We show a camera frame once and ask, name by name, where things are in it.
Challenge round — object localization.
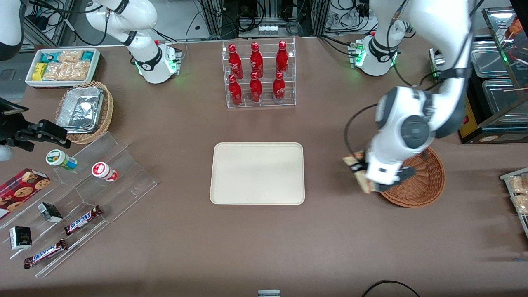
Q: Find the clear cracker bag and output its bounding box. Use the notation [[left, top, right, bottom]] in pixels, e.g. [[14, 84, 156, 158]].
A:
[[43, 62, 71, 81], [59, 50, 84, 64], [69, 60, 92, 81]]

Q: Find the glass display cabinet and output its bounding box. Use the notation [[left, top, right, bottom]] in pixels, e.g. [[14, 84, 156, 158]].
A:
[[458, 6, 528, 145]]

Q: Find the aluminium foil tray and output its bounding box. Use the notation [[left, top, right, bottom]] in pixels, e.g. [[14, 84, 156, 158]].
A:
[[56, 86, 104, 134]]

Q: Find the clear acrylic bottle rack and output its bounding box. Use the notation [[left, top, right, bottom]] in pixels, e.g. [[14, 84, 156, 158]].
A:
[[222, 37, 297, 109]]

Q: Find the red lid yogurt cup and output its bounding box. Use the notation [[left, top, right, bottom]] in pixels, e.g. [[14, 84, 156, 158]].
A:
[[91, 162, 119, 182]]

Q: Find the light wicker basket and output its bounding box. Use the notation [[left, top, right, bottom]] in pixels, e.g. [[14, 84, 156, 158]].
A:
[[55, 81, 114, 145]]

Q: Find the white snack tray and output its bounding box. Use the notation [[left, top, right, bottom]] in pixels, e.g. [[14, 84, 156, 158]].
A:
[[25, 48, 101, 88]]

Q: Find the green lid yogurt cup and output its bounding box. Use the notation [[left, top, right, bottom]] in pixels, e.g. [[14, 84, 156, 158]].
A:
[[45, 149, 78, 171]]

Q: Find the red tartan cookie box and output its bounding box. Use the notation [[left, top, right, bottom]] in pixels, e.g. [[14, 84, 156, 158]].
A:
[[0, 168, 51, 220]]

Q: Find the brown wicker basket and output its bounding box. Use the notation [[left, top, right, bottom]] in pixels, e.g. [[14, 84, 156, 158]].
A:
[[377, 146, 446, 208]]

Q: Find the sandwich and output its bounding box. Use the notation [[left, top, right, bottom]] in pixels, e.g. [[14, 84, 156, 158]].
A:
[[342, 152, 378, 194]]

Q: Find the steel tray with pastries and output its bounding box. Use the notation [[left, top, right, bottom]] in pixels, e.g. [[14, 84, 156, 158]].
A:
[[500, 167, 528, 240]]

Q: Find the red cola bottle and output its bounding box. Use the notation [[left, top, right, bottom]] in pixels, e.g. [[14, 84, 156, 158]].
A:
[[276, 40, 289, 75], [228, 75, 243, 106], [228, 44, 243, 79], [249, 72, 263, 103], [250, 42, 264, 77], [273, 71, 286, 103]]

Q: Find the dark green drink carton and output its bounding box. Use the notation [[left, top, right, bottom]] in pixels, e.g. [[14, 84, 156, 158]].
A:
[[9, 226, 33, 250], [37, 202, 63, 223]]

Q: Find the Snickers chocolate bar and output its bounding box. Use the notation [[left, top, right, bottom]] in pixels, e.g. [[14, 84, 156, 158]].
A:
[[23, 238, 68, 269], [64, 205, 103, 236]]

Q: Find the clear acrylic stepped shelf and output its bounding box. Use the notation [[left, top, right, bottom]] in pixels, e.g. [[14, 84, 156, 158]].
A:
[[0, 131, 158, 278]]

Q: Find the cream rectangular tray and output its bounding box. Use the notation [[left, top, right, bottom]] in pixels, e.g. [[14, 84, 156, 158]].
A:
[[210, 142, 306, 205]]

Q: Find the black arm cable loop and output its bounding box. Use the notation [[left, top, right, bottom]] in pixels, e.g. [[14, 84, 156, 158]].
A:
[[344, 102, 379, 159]]

